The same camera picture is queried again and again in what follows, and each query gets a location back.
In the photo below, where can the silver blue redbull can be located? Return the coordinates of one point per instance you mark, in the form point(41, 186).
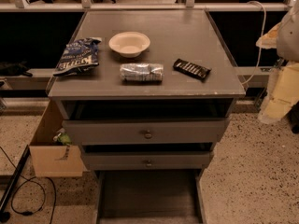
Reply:
point(142, 72)

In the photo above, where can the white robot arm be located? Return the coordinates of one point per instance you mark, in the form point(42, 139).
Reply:
point(283, 84)

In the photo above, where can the grey drawer cabinet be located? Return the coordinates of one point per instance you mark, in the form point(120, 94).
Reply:
point(174, 34)

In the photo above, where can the grey top drawer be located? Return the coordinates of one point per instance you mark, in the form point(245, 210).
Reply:
point(96, 132)

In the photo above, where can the grey middle drawer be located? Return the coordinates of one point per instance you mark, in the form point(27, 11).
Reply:
point(147, 160)

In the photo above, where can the grey open bottom drawer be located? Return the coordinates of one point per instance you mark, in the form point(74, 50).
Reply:
point(149, 197)

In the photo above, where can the dark chocolate bar wrapper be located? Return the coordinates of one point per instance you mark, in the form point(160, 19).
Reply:
point(191, 69)

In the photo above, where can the white paper bowl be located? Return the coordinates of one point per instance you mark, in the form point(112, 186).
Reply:
point(129, 44)

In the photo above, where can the blue kettle chips bag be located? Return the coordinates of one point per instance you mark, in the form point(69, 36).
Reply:
point(78, 57)

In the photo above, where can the green item in box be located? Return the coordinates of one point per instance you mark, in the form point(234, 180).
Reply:
point(62, 138)

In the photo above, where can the cardboard box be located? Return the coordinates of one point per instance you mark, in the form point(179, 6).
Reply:
point(52, 159)

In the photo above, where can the black floor bar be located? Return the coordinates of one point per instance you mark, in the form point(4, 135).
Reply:
point(10, 181)

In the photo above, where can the black object on rail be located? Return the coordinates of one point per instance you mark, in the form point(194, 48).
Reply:
point(14, 69)

